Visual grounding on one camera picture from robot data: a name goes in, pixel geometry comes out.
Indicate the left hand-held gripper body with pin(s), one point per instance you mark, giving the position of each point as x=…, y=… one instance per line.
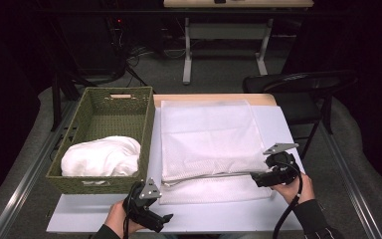
x=142, y=202

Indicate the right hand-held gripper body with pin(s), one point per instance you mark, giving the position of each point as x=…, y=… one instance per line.
x=282, y=166

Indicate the white cloth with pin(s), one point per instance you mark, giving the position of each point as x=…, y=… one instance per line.
x=212, y=132
x=102, y=156

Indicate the green woven basket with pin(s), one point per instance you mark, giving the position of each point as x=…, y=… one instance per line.
x=96, y=122

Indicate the person's left hand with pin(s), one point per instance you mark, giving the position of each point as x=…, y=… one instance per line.
x=117, y=215

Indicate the person's right hand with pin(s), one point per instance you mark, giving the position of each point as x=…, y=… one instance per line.
x=295, y=191

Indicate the black folding chair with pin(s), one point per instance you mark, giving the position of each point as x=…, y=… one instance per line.
x=298, y=106

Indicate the black metal stand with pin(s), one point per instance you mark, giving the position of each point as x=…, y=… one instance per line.
x=57, y=99

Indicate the wooden table with metal legs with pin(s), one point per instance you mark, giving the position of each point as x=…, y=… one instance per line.
x=238, y=3

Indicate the metal floor rail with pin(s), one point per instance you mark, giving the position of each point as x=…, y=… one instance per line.
x=23, y=179
x=351, y=186

